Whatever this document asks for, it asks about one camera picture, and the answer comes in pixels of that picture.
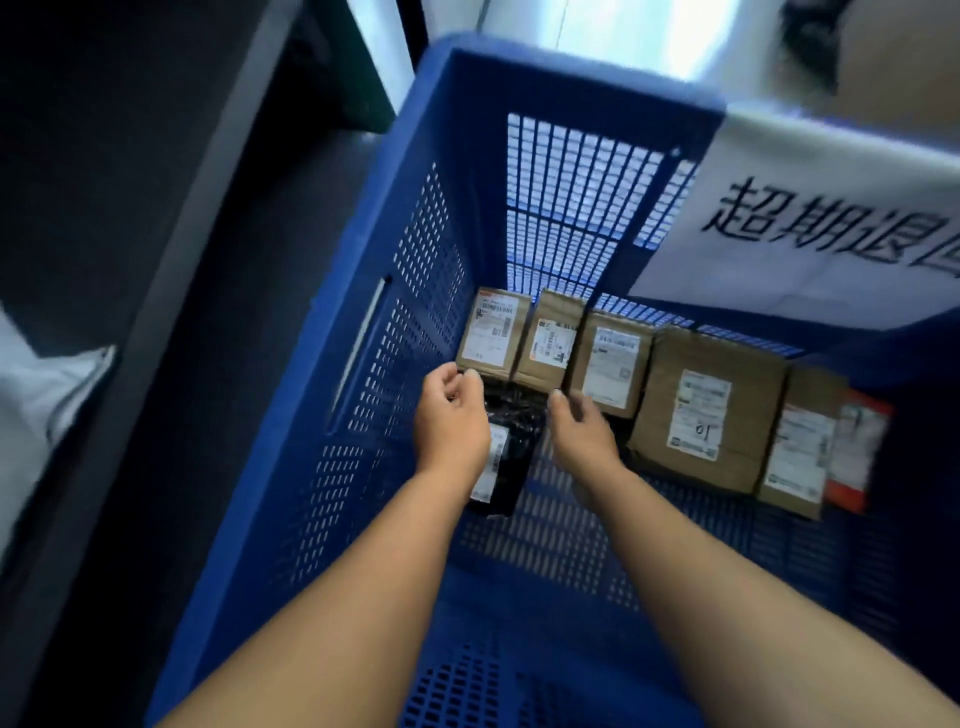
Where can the person's left hand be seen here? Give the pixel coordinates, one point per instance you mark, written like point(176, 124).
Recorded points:
point(450, 427)

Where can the black plastic parcel bag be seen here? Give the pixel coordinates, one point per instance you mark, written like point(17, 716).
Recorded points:
point(510, 450)

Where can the person's right forearm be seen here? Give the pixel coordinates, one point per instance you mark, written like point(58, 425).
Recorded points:
point(742, 615)

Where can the person's right fingers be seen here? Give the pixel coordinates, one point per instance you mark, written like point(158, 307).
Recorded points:
point(566, 405)

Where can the small brown cardboard parcel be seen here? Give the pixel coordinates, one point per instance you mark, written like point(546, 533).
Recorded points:
point(491, 330)

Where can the large brown cardboard parcel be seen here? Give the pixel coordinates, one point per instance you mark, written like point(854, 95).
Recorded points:
point(705, 409)

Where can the red parcel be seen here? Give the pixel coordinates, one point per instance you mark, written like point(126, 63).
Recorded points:
point(859, 450)

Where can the white plastic bag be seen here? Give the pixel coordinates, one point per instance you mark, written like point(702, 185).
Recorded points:
point(41, 420)

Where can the person's right hand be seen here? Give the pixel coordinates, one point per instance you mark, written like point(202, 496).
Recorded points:
point(585, 442)

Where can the person's left forearm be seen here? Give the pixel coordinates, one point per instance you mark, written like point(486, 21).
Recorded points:
point(330, 615)

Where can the dark grey shelf frame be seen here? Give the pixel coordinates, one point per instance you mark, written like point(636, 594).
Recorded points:
point(142, 315)

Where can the medium brown cardboard parcel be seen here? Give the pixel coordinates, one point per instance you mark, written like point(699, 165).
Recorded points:
point(611, 364)

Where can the narrow brown cardboard parcel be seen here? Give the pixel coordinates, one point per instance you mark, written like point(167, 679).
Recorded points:
point(551, 341)

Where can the flat brown cardboard parcel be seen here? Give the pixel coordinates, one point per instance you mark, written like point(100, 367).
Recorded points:
point(802, 442)

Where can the white paper sign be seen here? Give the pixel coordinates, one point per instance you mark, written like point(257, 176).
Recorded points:
point(810, 225)

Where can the person's left fingers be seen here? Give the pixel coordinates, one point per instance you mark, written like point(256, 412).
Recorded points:
point(459, 376)

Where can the blue plastic crate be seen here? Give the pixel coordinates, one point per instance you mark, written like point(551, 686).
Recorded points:
point(480, 420)

